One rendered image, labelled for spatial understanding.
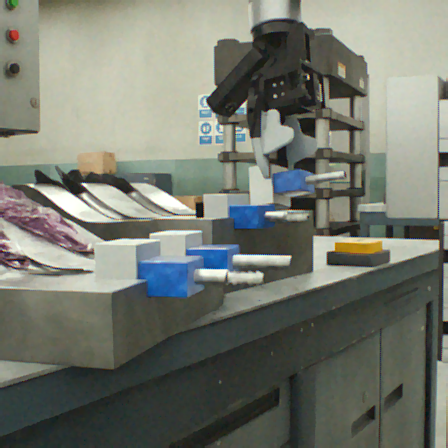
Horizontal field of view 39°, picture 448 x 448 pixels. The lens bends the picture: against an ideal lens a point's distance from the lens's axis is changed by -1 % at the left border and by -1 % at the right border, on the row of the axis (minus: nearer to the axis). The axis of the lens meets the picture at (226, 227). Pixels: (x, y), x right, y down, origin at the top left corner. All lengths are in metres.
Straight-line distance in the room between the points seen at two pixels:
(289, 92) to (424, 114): 0.47
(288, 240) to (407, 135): 0.49
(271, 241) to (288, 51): 0.26
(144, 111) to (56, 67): 1.57
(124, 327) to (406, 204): 0.21
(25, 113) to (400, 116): 1.33
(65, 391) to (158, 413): 0.18
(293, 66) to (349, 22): 6.65
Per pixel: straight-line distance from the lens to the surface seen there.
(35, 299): 0.48
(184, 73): 8.17
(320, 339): 0.95
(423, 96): 0.42
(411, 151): 0.42
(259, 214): 0.75
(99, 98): 8.81
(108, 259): 0.51
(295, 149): 0.92
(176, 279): 0.49
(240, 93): 0.95
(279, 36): 0.92
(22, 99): 1.66
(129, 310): 0.47
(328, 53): 4.72
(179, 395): 0.68
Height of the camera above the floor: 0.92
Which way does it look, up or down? 4 degrees down
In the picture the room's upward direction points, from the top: 1 degrees counter-clockwise
